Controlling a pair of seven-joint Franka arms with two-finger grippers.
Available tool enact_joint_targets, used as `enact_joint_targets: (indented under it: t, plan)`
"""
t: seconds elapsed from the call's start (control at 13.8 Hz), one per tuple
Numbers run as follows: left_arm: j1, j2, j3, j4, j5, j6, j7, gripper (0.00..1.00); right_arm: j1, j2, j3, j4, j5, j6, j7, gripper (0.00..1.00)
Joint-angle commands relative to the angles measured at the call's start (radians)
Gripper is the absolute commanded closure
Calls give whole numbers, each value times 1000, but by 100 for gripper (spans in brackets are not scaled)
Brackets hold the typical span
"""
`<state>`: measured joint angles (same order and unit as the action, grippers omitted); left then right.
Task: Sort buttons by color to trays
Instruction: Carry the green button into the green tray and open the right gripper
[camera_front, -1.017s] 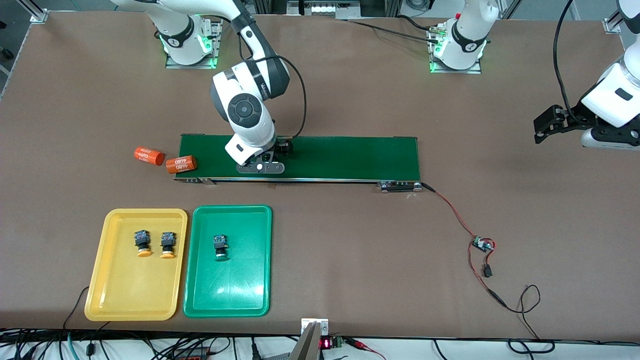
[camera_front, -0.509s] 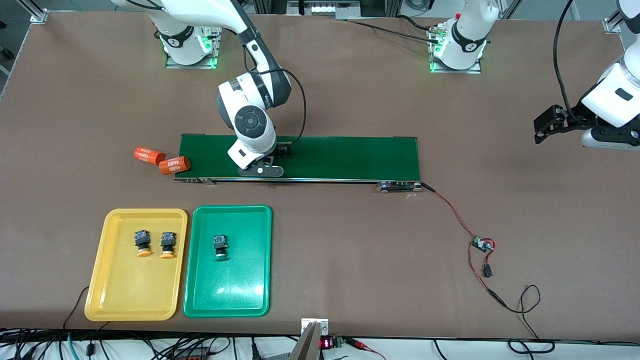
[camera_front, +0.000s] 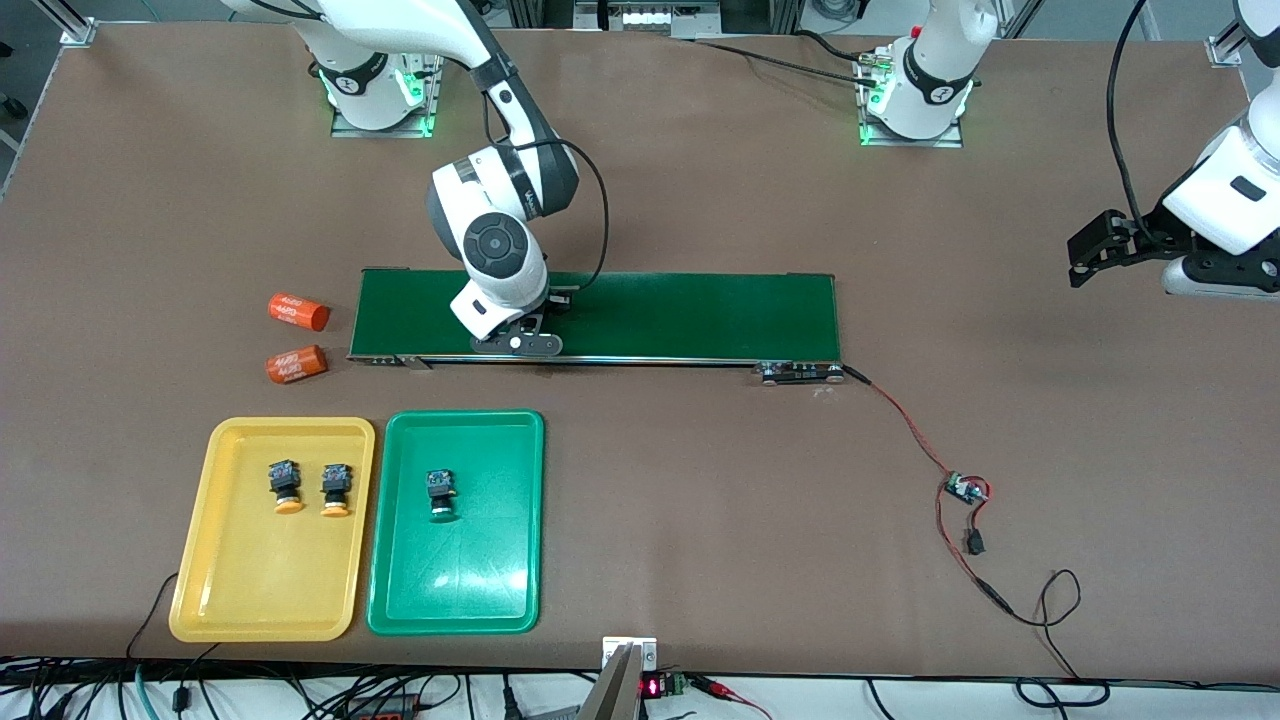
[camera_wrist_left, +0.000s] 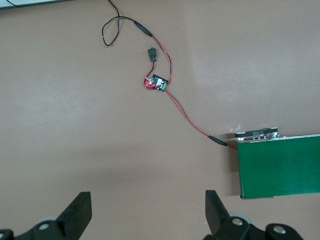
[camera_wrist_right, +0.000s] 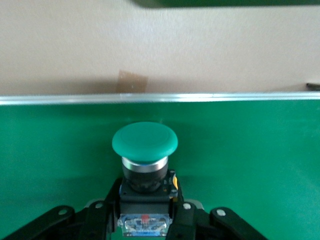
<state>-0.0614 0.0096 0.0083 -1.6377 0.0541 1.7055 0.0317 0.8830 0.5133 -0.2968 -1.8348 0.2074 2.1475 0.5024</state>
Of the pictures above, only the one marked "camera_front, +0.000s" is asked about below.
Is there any green push button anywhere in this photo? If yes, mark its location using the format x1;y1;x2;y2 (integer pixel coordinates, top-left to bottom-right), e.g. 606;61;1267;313
424;469;462;524

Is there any orange 4680 cylinder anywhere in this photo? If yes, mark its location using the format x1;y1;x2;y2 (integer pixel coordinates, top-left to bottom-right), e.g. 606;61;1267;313
268;292;332;333
265;344;330;385

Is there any yellow push button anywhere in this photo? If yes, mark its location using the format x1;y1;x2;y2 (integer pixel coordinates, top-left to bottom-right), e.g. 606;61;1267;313
320;462;354;519
270;459;305;515

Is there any green conveyor belt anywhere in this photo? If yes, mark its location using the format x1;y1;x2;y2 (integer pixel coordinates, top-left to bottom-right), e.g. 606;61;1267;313
347;267;846;386

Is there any green plastic tray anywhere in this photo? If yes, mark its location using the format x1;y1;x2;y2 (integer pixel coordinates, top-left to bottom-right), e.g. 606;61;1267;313
366;409;546;637

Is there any red black power lead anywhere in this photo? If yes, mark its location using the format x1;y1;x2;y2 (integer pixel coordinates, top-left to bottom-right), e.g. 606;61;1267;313
935;495;1083;681

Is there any yellow plastic tray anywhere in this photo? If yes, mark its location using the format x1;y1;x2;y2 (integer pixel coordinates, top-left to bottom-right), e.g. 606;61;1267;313
168;416;376;643

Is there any black power strip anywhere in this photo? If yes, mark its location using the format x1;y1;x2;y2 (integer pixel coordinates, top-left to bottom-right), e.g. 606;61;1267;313
340;693;421;720

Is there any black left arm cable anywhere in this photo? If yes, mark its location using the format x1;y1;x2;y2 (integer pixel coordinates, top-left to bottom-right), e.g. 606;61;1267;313
1105;0;1151;236

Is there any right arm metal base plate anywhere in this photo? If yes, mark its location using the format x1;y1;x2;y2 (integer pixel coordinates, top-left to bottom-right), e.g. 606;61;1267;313
330;28;448;139

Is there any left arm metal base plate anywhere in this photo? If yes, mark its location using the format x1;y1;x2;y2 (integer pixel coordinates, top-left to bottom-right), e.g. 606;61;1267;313
860;95;964;149

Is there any red black motor wire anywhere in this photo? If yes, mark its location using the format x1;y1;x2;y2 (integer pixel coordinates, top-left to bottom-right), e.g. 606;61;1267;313
843;365;956;481

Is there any aluminium frame structure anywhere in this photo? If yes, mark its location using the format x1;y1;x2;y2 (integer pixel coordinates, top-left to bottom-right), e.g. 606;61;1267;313
505;0;801;36

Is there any black table cable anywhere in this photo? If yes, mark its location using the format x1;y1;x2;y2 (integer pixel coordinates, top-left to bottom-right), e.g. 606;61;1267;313
690;28;886;89

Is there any grey metal camera mount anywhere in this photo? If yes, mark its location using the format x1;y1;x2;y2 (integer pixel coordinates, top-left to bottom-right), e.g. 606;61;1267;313
578;636;659;720

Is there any thin black cable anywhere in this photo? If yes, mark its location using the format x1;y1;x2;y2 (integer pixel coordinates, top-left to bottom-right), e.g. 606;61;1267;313
125;572;216;663

